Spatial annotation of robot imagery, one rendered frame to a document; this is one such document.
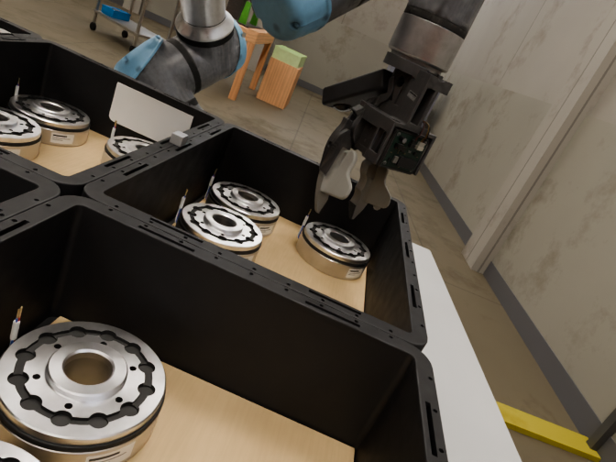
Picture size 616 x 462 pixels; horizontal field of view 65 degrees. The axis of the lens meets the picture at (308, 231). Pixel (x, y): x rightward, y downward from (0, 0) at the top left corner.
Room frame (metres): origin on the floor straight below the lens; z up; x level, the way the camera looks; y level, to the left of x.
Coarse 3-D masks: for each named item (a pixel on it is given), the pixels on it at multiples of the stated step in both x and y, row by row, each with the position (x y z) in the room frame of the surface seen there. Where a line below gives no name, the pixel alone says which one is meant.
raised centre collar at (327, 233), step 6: (330, 228) 0.65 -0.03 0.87; (324, 234) 0.63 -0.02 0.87; (330, 234) 0.64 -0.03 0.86; (336, 234) 0.65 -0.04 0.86; (342, 234) 0.65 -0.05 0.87; (330, 240) 0.62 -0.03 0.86; (336, 240) 0.62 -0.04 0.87; (348, 240) 0.64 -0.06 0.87; (336, 246) 0.61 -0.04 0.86; (342, 246) 0.61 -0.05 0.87; (348, 246) 0.62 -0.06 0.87; (354, 246) 0.63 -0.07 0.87
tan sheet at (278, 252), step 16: (288, 224) 0.69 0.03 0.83; (272, 240) 0.61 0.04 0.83; (288, 240) 0.63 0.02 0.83; (272, 256) 0.57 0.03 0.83; (288, 256) 0.59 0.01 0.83; (288, 272) 0.54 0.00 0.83; (304, 272) 0.56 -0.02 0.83; (320, 272) 0.58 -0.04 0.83; (320, 288) 0.54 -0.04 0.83; (336, 288) 0.56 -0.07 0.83; (352, 288) 0.58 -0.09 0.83; (352, 304) 0.54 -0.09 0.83
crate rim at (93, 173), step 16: (64, 48) 0.71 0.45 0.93; (96, 64) 0.70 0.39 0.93; (128, 80) 0.70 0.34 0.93; (160, 96) 0.71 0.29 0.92; (192, 128) 0.60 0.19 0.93; (208, 128) 0.64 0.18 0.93; (160, 144) 0.50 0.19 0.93; (16, 160) 0.33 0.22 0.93; (112, 160) 0.40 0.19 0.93; (128, 160) 0.42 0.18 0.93; (48, 176) 0.32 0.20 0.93; (64, 176) 0.34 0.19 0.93; (80, 176) 0.35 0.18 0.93; (96, 176) 0.36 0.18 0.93; (64, 192) 0.33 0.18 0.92; (80, 192) 0.34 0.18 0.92
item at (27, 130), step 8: (8, 112) 0.56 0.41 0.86; (16, 112) 0.57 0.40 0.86; (24, 120) 0.56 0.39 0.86; (32, 120) 0.57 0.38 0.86; (0, 128) 0.50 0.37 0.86; (8, 128) 0.51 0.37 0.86; (16, 128) 0.52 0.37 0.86; (24, 128) 0.53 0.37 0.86; (32, 128) 0.55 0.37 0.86; (40, 128) 0.55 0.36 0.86; (0, 136) 0.49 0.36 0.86; (8, 136) 0.50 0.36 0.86; (16, 136) 0.51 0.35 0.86; (24, 136) 0.51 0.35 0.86; (32, 136) 0.52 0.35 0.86
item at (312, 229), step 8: (312, 224) 0.65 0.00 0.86; (320, 224) 0.67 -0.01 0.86; (328, 224) 0.68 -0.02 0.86; (304, 232) 0.62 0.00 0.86; (312, 232) 0.62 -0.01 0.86; (320, 232) 0.63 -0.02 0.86; (344, 232) 0.68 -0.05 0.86; (312, 240) 0.60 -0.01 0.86; (320, 240) 0.61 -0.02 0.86; (320, 248) 0.59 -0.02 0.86; (328, 248) 0.59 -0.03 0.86; (336, 248) 0.60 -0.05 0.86; (360, 248) 0.65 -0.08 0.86; (336, 256) 0.59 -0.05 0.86; (344, 256) 0.59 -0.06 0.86; (352, 256) 0.61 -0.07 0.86; (360, 256) 0.63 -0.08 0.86; (368, 256) 0.63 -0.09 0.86
